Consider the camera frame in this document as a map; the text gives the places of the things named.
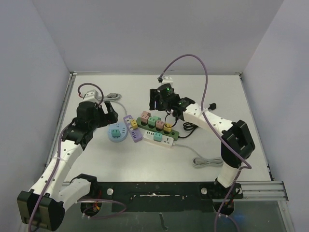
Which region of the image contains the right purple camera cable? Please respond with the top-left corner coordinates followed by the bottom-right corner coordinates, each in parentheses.
top-left (158, 54), bottom-right (252, 232)

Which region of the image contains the round blue power strip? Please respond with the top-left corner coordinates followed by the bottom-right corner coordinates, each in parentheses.
top-left (108, 122), bottom-right (128, 143)

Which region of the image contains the yellow plug adapter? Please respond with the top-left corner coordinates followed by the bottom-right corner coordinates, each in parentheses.
top-left (131, 119), bottom-right (138, 130)
top-left (163, 123), bottom-right (172, 133)

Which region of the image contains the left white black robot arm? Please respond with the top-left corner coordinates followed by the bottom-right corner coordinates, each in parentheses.
top-left (17, 101), bottom-right (118, 231)

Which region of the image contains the white power strip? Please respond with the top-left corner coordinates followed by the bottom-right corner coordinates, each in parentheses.
top-left (143, 130), bottom-right (174, 148)

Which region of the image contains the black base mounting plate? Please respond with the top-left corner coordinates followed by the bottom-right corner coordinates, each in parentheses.
top-left (81, 182), bottom-right (243, 215)

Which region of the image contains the green plug adapter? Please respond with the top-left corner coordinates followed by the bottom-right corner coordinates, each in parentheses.
top-left (148, 116), bottom-right (161, 127)

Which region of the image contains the black power cord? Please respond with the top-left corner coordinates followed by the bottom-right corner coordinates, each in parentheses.
top-left (178, 102), bottom-right (217, 139)

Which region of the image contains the pink plug adapter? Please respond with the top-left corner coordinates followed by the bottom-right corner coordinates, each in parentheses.
top-left (140, 111), bottom-right (151, 124)
top-left (155, 120), bottom-right (165, 130)

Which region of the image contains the green power strip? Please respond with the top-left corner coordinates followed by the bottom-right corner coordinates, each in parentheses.
top-left (136, 117), bottom-right (180, 141)

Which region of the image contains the aluminium rail frame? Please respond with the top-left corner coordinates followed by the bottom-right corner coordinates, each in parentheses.
top-left (59, 74), bottom-right (286, 201)

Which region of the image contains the purple power strip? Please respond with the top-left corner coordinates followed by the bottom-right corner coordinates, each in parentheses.
top-left (123, 115), bottom-right (143, 143)

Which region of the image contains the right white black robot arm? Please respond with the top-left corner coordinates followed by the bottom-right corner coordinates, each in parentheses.
top-left (149, 83), bottom-right (255, 198)

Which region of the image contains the teal plug adapter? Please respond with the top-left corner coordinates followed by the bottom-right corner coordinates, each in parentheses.
top-left (153, 132), bottom-right (163, 142)
top-left (111, 129), bottom-right (121, 138)

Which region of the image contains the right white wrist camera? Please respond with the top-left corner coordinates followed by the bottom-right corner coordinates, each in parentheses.
top-left (157, 76), bottom-right (173, 85)

